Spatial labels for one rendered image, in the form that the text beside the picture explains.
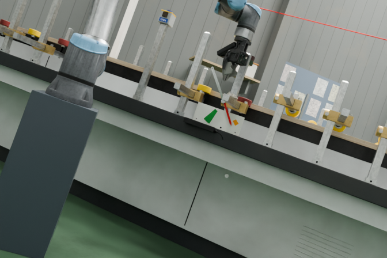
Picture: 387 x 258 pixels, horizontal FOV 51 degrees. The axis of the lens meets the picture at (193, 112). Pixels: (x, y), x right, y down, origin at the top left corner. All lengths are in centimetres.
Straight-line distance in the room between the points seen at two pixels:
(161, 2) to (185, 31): 60
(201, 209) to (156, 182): 31
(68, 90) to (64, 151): 24
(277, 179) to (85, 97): 101
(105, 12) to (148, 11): 483
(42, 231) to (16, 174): 24
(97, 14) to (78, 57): 29
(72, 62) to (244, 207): 122
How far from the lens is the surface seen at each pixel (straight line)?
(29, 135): 163
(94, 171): 261
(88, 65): 166
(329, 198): 207
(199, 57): 220
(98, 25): 187
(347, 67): 773
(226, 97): 183
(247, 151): 205
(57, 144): 162
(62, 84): 166
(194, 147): 215
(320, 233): 229
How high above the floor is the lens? 69
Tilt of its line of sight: 1 degrees up
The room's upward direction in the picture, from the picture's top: 20 degrees clockwise
